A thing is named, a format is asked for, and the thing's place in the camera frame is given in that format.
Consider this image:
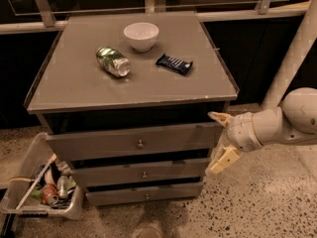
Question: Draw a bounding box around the green crushed soda can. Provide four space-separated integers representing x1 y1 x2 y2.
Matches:
96 47 131 77

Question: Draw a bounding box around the grey drawer cabinet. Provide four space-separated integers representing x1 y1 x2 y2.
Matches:
26 12 238 193

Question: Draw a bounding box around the grey bottom drawer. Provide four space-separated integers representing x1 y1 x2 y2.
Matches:
86 181 203 206

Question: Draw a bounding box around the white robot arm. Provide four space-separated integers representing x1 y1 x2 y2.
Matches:
208 87 317 175

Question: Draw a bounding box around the red soda can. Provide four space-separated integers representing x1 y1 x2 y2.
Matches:
42 184 58 206

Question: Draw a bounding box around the white stick in bin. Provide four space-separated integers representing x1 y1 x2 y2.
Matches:
15 154 56 210

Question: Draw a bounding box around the clear plastic bin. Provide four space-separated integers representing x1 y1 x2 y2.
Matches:
0 133 84 220

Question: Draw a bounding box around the grey top drawer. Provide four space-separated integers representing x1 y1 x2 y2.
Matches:
47 122 222 161

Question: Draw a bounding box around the blue snack bar wrapper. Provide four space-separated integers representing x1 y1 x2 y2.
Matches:
156 54 193 75

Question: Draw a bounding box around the grey drawer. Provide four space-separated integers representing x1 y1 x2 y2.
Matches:
71 158 207 187
86 181 203 206
47 122 222 161

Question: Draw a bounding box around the metal railing with glass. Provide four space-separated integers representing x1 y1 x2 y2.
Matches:
0 0 313 35

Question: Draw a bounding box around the silver can in bin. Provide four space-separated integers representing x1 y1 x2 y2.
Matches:
57 176 68 199

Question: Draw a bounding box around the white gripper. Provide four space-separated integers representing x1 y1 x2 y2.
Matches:
208 111 263 175

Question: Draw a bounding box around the grey middle drawer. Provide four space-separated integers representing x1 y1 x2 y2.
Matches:
71 158 207 187

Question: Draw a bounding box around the white diagonal pole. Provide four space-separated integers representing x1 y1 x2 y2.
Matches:
261 0 317 110

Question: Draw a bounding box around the white ceramic bowl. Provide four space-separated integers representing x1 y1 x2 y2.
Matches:
124 22 159 52

